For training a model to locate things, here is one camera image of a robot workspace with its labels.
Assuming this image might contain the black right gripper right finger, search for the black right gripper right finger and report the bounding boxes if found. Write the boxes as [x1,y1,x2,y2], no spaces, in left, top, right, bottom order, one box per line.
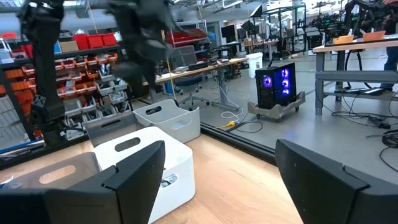
[274,139,398,224]

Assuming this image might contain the light grey plastic bin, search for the light grey plastic bin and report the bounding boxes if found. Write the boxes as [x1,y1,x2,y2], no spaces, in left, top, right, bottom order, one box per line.
[132,98,201,144]

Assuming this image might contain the black floor cable loop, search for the black floor cable loop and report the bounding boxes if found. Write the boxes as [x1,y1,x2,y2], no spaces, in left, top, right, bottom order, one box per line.
[233,120,264,134]

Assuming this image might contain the rack with red bins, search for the rack with red bins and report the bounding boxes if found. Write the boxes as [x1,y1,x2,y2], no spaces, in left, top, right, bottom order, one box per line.
[166,27,208,47]

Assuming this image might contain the grey workbench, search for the grey workbench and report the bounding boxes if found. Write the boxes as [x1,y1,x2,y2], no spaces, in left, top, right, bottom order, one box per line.
[312,35,398,116]

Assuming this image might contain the smoky translucent plastic bin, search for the smoky translucent plastic bin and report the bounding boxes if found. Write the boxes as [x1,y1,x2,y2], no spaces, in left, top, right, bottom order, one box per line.
[0,151,102,191]
[85,111,147,147]

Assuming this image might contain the black aluminium frame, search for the black aluminium frame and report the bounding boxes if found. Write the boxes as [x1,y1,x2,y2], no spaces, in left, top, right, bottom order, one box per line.
[0,71,277,170]

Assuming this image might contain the black floor cable tangle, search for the black floor cable tangle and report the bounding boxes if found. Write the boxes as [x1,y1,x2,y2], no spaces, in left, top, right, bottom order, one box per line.
[323,90,398,172]

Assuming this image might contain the long wooden desk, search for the long wooden desk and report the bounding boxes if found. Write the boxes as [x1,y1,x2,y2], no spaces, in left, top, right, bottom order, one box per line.
[141,57,249,113]

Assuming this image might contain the white plastic bin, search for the white plastic bin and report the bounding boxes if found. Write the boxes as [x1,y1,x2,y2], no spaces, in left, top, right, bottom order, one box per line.
[93,126,196,224]

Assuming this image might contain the grey wheeled dolly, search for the grey wheeled dolly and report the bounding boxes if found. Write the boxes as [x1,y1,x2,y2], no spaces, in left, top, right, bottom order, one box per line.
[248,91,306,121]

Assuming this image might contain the yellow hanging cable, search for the yellow hanging cable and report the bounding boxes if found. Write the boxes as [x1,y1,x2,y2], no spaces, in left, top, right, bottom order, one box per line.
[160,29,175,102]

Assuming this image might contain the white antiseptic towelette packet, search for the white antiseptic towelette packet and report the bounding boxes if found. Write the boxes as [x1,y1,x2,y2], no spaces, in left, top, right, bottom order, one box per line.
[160,174,179,189]

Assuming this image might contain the white bucket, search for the white bucket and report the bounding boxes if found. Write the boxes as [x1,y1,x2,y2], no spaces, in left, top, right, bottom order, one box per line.
[245,52,264,78]

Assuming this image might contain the parts shelf red bins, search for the parts shelf red bins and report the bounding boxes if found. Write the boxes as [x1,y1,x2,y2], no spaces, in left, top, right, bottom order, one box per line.
[0,30,134,147]

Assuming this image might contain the black frame workcell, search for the black frame workcell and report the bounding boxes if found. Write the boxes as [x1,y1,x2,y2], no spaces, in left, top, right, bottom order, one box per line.
[248,4,307,60]

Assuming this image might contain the computer tower purple fans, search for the computer tower purple fans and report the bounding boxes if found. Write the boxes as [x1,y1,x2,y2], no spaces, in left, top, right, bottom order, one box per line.
[254,62,298,110]

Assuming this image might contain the grey office chair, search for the grey office chair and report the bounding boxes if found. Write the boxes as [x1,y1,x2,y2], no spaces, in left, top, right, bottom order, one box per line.
[172,45,212,108]

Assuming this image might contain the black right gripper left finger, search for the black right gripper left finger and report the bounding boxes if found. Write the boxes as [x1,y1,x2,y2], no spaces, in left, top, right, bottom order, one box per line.
[0,140,167,224]

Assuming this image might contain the orange tray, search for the orange tray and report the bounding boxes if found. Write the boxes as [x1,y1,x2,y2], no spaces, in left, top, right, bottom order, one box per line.
[332,34,355,45]
[362,30,386,42]

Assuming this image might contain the white floor cable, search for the white floor cable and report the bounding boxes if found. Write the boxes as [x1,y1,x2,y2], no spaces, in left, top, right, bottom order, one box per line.
[220,93,245,121]

